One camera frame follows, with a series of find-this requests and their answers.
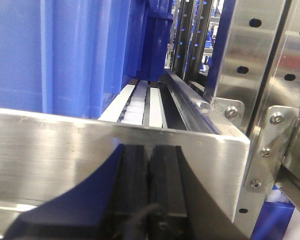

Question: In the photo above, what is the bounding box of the perforated steel shelf upright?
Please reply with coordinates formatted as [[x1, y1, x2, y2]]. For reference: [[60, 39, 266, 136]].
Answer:
[[205, 0, 300, 237]]

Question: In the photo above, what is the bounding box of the steel corner bracket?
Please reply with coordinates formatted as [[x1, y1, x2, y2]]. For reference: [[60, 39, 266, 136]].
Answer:
[[244, 105, 300, 193]]

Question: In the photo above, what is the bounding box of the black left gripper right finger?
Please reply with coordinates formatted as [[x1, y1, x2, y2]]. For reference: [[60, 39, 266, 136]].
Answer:
[[148, 145, 246, 240]]

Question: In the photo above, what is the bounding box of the stainless steel shelf beam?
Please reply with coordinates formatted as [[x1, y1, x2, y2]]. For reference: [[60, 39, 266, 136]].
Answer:
[[0, 108, 250, 239]]

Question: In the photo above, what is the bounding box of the steel side guide rail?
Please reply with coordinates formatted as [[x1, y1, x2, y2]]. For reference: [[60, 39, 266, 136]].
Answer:
[[163, 68, 220, 135]]

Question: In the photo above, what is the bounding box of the white roller conveyor track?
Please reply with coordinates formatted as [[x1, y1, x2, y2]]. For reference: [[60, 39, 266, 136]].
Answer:
[[98, 79, 168, 128]]

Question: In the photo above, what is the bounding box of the large blue plastic crate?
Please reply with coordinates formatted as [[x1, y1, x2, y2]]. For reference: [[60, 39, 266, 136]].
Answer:
[[0, 0, 174, 119]]

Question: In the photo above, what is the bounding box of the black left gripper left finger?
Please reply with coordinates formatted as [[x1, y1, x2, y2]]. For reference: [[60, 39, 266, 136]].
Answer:
[[3, 144, 148, 240]]

